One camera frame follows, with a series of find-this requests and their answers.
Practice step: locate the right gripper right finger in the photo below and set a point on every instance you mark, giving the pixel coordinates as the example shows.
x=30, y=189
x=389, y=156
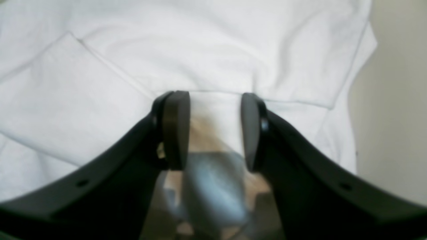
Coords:
x=316, y=198

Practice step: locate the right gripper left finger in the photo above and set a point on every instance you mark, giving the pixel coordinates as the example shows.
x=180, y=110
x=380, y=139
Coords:
x=108, y=198

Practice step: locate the white printed T-shirt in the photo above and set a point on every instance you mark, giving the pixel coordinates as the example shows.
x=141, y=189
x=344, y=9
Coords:
x=77, y=74

